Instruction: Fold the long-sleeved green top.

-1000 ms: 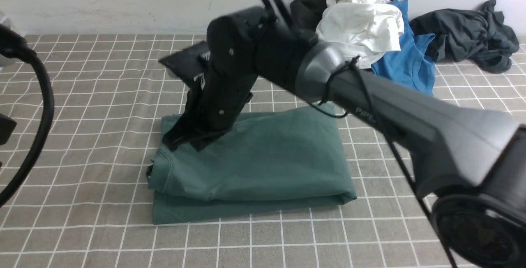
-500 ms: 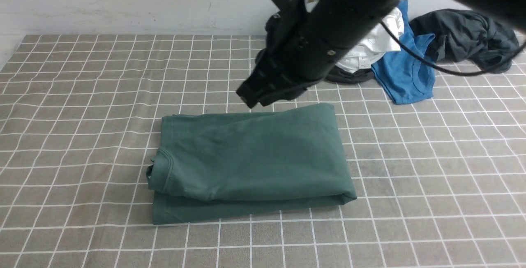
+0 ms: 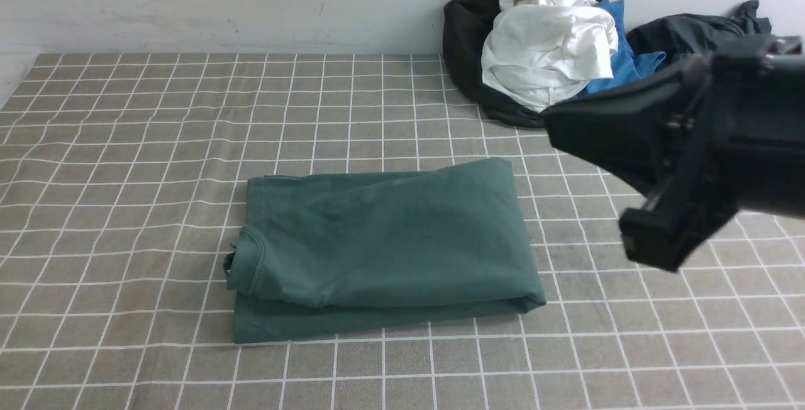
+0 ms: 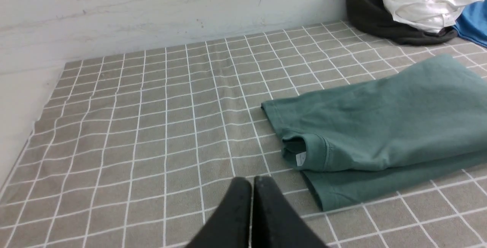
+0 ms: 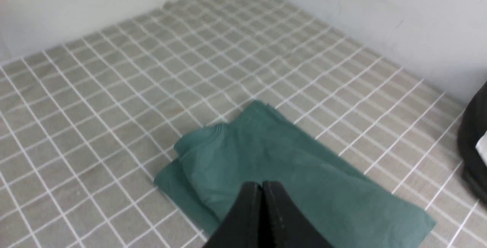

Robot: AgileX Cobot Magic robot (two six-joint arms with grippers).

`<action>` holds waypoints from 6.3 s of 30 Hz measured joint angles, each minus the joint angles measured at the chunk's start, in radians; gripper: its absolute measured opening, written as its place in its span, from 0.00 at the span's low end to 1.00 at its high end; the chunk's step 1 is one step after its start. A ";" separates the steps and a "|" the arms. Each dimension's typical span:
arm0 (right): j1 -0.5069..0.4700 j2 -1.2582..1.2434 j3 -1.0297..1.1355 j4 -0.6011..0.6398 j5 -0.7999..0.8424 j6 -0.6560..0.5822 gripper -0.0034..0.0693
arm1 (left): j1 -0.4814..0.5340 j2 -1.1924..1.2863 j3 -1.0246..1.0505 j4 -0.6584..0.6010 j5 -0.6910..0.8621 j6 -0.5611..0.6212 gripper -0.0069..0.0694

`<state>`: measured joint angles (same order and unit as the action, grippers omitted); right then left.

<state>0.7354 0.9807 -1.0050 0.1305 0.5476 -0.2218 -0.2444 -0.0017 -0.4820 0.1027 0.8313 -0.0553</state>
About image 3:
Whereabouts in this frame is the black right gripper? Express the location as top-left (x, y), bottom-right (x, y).
top-left (541, 35), bottom-right (804, 272)

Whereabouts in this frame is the green long-sleeve top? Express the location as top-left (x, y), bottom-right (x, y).
top-left (224, 158), bottom-right (547, 344)

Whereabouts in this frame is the blue t-shirt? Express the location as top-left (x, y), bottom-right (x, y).
top-left (576, 0), bottom-right (667, 97)

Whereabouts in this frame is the dark grey crumpled garment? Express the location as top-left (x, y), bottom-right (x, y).
top-left (626, 0), bottom-right (772, 57)

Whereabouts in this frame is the white garment in pile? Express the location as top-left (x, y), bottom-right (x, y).
top-left (481, 0), bottom-right (619, 112)

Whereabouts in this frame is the black garment in pile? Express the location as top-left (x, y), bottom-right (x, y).
top-left (442, 0), bottom-right (602, 129)

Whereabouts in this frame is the grey checkered tablecloth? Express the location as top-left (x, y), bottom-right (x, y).
top-left (1, 54), bottom-right (803, 409)

